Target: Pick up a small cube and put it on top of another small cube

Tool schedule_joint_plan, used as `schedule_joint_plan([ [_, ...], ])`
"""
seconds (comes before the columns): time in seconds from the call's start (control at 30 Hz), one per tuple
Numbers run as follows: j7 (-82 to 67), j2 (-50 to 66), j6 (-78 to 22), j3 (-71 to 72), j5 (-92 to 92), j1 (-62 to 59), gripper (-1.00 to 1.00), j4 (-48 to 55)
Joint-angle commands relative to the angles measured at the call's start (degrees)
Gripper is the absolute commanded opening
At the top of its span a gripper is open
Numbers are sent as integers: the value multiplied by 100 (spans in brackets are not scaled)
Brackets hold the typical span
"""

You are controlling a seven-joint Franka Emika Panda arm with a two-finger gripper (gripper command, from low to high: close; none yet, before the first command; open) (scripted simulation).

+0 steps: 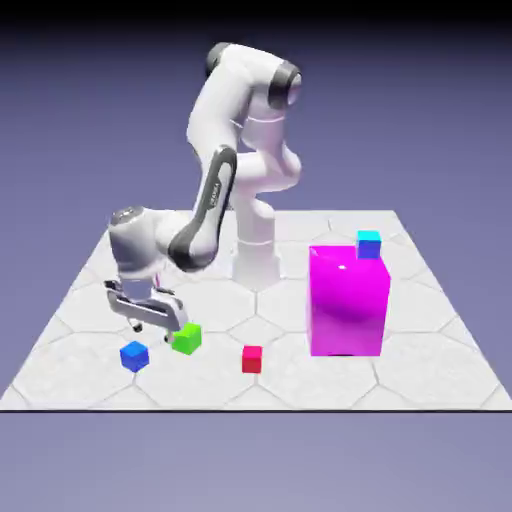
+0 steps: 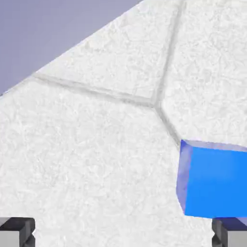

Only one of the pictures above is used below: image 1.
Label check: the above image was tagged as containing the small green cube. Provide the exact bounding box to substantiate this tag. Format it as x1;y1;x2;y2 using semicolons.
170;322;203;356

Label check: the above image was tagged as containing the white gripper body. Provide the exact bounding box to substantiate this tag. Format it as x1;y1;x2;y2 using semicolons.
104;279;190;333

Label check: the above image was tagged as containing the small red cube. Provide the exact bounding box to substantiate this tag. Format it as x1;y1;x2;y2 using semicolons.
241;345;264;375

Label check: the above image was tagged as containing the small blue cube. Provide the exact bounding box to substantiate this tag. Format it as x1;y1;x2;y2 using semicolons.
119;340;150;374

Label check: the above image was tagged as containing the small cyan cube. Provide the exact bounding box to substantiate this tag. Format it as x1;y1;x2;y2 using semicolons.
356;230;382;260

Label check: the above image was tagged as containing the large magenta box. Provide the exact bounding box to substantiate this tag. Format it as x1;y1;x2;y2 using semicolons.
308;244;392;357

